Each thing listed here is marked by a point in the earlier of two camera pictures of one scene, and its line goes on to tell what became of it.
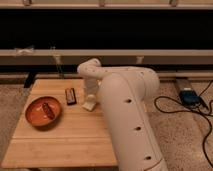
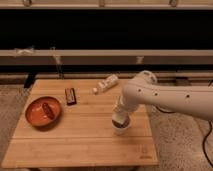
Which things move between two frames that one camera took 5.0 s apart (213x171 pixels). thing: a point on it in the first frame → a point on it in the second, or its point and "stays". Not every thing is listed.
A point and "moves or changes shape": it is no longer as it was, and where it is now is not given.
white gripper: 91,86 → 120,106
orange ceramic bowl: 43,111 stays
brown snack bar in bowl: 48,110 stays
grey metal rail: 72,57 stays
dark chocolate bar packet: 71,98 stays
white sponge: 89,105 moves or changes shape
